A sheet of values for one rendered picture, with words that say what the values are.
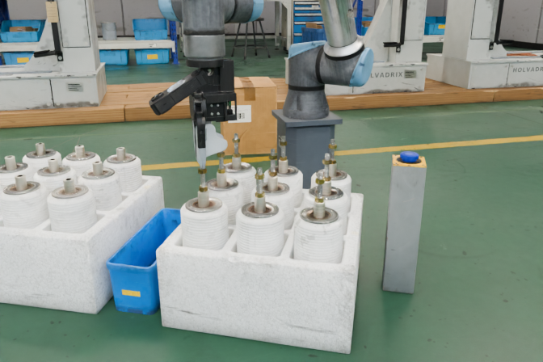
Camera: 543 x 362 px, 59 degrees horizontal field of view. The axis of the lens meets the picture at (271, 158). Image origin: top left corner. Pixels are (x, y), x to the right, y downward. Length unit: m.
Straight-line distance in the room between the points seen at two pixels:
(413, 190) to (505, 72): 2.69
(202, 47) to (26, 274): 0.64
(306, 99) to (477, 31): 2.27
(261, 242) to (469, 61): 2.79
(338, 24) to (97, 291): 0.89
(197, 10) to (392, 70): 2.46
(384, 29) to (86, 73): 1.89
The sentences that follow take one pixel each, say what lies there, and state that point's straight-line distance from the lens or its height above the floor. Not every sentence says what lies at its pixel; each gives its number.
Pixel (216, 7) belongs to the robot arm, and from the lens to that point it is 0.89.
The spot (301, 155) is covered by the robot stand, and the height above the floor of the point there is 0.19.
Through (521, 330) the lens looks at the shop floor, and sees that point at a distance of 1.17.
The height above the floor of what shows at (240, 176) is 0.25.
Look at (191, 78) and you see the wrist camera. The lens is 0.91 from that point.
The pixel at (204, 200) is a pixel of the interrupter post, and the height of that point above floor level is 0.27.
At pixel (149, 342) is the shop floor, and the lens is 1.06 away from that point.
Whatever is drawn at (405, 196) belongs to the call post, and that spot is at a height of 0.24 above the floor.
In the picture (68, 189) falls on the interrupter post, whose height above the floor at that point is 0.26.
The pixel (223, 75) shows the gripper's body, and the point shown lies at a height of 0.52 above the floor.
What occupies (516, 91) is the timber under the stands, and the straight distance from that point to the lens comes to 3.72.
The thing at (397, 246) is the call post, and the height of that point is 0.12.
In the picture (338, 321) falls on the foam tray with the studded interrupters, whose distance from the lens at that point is 0.96.
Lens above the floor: 0.64
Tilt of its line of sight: 18 degrees down
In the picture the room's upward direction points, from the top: straight up
